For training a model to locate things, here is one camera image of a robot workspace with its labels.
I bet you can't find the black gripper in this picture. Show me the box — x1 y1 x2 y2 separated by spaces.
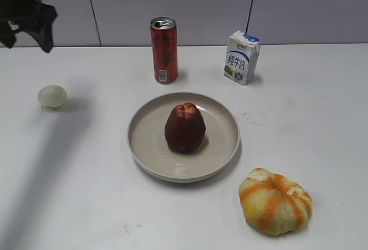
0 0 58 53

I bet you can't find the dark red apple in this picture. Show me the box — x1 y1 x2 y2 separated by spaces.
164 102 206 152

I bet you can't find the beige round plate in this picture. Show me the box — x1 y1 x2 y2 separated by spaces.
127 92 242 183

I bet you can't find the white egg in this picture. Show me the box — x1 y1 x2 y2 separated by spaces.
37 85 67 108

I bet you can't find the red soda can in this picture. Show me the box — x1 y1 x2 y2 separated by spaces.
150 16 178 84

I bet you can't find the white blue milk carton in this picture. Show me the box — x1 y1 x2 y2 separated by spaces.
224 30 260 86

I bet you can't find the peeled orange with pith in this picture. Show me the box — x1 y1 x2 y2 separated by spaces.
239 168 313 236

